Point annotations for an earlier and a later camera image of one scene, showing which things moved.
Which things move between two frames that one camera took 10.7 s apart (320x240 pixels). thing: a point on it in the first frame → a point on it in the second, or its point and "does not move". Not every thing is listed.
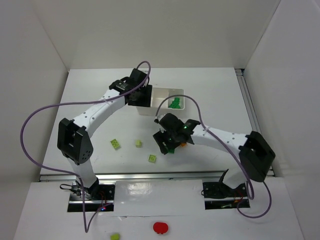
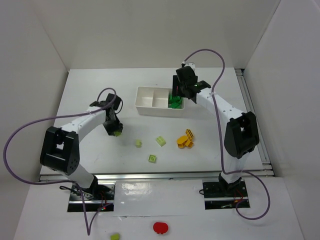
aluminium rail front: x=142 y=175 does not move
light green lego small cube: x=138 y=143 does not move
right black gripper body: x=163 y=141 → x=176 y=88
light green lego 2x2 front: x=152 y=158 does not move
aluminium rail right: x=250 y=107 does not move
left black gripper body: x=146 y=95 → x=113 y=126
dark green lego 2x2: x=175 y=104 does not move
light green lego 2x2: x=115 y=143 → x=117 y=133
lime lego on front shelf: x=115 y=237 does not move
